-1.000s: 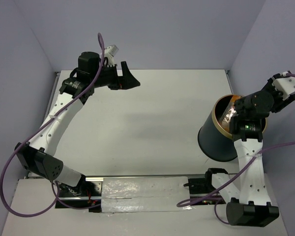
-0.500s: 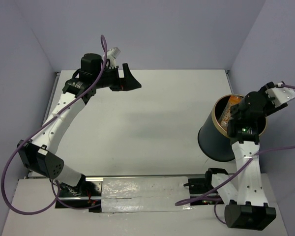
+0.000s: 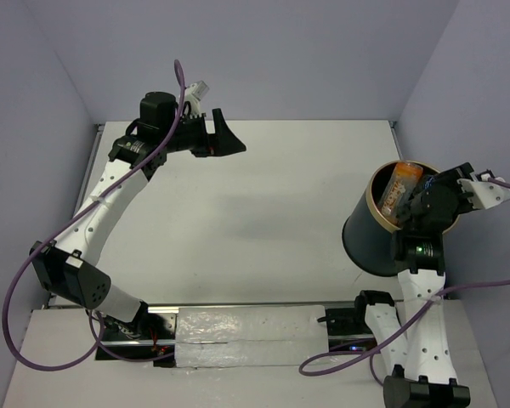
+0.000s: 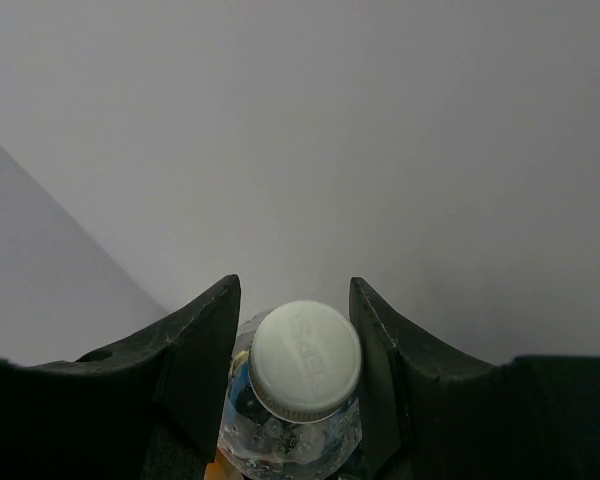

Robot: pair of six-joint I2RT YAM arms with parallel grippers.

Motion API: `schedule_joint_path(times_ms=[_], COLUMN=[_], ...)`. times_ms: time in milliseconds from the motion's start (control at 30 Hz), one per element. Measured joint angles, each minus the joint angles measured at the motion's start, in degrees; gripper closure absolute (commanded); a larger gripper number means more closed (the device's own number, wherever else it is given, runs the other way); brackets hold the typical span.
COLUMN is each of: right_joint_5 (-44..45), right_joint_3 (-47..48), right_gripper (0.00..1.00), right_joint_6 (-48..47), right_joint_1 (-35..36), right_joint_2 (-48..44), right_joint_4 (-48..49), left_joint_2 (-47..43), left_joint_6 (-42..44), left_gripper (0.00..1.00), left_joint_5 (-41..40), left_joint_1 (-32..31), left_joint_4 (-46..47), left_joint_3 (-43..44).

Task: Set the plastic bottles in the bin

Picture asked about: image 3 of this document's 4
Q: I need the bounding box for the silver foil tape sheet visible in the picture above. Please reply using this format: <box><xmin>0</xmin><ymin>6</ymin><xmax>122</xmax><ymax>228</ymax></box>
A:
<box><xmin>174</xmin><ymin>305</ymin><xmax>328</xmax><ymax>368</ymax></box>

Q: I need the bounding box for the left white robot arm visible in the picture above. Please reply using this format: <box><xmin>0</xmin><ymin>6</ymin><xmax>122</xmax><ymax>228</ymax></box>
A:
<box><xmin>31</xmin><ymin>92</ymin><xmax>247</xmax><ymax>339</ymax></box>

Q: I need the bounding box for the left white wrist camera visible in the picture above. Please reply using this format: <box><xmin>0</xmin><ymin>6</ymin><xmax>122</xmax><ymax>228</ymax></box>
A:
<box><xmin>183</xmin><ymin>81</ymin><xmax>209</xmax><ymax>117</ymax></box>

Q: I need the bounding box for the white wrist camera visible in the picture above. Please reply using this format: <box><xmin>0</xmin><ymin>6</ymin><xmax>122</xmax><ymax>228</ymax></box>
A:
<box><xmin>457</xmin><ymin>170</ymin><xmax>510</xmax><ymax>210</ymax></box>
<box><xmin>183</xmin><ymin>81</ymin><xmax>209</xmax><ymax>117</ymax></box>

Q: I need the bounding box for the orange drink bottle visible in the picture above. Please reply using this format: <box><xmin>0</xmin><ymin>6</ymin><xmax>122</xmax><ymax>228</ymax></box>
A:
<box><xmin>378</xmin><ymin>161</ymin><xmax>423</xmax><ymax>218</ymax></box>

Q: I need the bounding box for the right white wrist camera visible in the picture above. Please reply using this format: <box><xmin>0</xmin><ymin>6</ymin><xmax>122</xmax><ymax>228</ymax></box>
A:
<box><xmin>457</xmin><ymin>170</ymin><xmax>510</xmax><ymax>210</ymax></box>

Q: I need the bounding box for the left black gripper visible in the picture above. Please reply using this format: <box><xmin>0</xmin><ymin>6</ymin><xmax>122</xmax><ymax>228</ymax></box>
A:
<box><xmin>162</xmin><ymin>110</ymin><xmax>247</xmax><ymax>159</ymax></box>

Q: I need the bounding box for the black metal base rail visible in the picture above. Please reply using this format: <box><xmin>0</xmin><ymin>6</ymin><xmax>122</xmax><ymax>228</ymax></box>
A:
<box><xmin>95</xmin><ymin>302</ymin><xmax>376</xmax><ymax>368</ymax></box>

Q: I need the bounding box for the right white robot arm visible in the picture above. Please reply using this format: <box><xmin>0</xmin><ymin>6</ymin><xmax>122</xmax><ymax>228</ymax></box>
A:
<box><xmin>342</xmin><ymin>162</ymin><xmax>473</xmax><ymax>407</ymax></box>

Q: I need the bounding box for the blue label water bottle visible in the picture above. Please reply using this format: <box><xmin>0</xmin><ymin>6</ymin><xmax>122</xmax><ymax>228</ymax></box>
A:
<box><xmin>415</xmin><ymin>173</ymin><xmax>437</xmax><ymax>194</ymax></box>

